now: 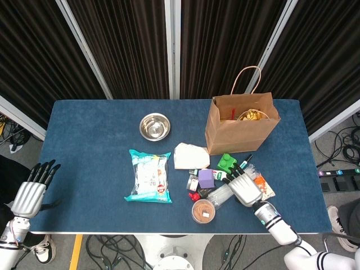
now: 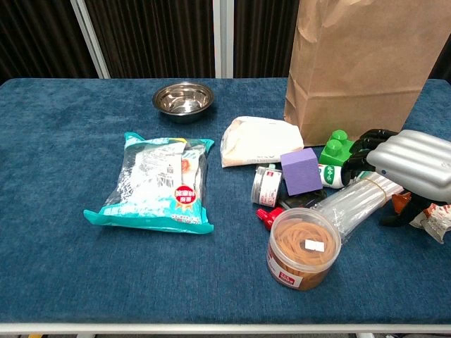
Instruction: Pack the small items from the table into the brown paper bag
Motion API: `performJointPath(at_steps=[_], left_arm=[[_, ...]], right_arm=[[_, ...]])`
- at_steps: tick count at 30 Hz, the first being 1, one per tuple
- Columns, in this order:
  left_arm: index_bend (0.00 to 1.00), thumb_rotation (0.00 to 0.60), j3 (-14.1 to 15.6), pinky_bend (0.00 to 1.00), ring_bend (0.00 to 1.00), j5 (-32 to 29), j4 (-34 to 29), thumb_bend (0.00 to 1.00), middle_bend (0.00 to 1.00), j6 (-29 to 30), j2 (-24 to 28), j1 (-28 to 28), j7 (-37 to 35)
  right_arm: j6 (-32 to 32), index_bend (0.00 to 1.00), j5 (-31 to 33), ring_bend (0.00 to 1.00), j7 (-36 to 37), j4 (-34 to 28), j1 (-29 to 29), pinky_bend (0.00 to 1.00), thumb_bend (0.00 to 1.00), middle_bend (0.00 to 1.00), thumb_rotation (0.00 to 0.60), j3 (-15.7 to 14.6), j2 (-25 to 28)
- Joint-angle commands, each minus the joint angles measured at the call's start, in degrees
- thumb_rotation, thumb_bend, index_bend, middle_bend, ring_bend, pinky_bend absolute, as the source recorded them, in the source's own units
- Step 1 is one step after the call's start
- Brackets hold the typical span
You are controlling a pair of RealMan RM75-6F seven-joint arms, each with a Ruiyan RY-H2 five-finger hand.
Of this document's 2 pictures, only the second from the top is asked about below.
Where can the stainless steel bowl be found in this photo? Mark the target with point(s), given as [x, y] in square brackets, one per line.
[183, 102]

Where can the green toy brick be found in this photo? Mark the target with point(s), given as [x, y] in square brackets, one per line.
[334, 151]

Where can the white soft pouch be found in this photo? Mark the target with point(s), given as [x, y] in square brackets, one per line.
[260, 141]

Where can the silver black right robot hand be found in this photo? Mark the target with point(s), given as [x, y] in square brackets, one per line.
[415, 162]

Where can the red capped small bottle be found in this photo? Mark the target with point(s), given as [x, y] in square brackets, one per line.
[269, 218]

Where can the white table frame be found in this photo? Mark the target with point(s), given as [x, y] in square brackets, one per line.
[225, 328]

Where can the white partition post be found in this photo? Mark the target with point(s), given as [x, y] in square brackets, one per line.
[223, 38]
[89, 38]

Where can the clear plastic straws bundle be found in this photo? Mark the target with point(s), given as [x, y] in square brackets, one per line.
[359, 202]

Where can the small silver tin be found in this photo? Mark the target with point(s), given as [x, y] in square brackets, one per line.
[266, 186]

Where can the black corrugated panel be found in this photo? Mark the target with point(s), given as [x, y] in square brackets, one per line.
[35, 35]
[264, 35]
[155, 35]

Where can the orange white snack packet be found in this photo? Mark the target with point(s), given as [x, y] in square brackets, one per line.
[437, 220]

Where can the teal white plastic package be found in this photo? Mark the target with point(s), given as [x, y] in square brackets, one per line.
[155, 183]

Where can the clear jar of rubber bands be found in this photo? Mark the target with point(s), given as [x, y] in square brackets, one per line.
[299, 253]

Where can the brown paper bag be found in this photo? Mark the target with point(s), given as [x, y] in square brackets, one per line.
[363, 70]

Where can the white green glue bottle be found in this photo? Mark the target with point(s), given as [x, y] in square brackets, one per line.
[331, 176]

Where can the purple foam cube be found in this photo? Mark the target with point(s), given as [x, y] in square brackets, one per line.
[301, 172]

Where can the blue table cloth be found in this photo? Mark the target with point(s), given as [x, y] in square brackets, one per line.
[70, 246]

